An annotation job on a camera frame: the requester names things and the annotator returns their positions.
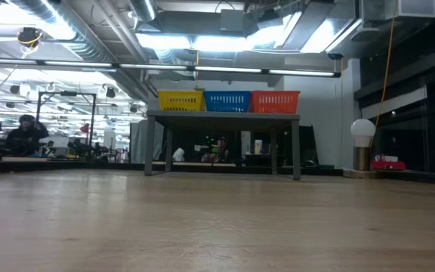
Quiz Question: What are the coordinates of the yellow hanging cable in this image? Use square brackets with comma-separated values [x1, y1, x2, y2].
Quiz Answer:
[368, 0, 398, 148]

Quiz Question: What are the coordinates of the yellow plastic basket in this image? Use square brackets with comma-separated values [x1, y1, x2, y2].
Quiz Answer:
[157, 89, 207, 113]

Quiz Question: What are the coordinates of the black background stand frame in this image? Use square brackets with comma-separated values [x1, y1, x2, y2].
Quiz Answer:
[34, 89, 98, 152]

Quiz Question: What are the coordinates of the red flat box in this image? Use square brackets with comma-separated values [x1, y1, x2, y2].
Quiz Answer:
[369, 153, 407, 172]

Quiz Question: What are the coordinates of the blue plastic basket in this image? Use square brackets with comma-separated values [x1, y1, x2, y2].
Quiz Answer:
[202, 90, 252, 113]

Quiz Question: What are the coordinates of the black board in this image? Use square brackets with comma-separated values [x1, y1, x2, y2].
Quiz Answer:
[298, 125, 319, 168]

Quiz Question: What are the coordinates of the round silver ventilation duct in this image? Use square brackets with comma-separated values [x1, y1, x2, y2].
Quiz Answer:
[126, 0, 158, 23]

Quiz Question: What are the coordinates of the white bulb table lamp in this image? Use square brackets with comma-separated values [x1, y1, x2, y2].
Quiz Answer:
[344, 118, 377, 179]

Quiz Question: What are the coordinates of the person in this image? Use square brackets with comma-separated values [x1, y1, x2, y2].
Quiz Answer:
[201, 136, 230, 163]
[5, 114, 51, 157]

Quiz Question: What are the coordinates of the grey ceiling box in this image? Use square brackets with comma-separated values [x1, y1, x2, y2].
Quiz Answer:
[219, 9, 245, 33]

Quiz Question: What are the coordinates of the orange plastic basket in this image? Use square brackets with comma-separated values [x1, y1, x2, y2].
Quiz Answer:
[248, 90, 301, 115]

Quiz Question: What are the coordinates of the white rounded object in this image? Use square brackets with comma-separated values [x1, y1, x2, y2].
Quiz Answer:
[171, 147, 187, 163]

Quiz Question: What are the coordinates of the black aluminium table frame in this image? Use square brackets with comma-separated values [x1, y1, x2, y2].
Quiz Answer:
[0, 160, 435, 186]

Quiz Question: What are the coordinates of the black yellow cable reel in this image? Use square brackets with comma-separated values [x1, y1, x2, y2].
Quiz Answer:
[16, 26, 45, 52]

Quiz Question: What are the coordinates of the long tube light fixture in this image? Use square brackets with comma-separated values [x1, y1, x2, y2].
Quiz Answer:
[0, 56, 342, 79]

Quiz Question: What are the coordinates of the grey perforated metal shelf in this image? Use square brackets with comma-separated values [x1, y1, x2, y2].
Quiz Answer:
[143, 109, 302, 181]

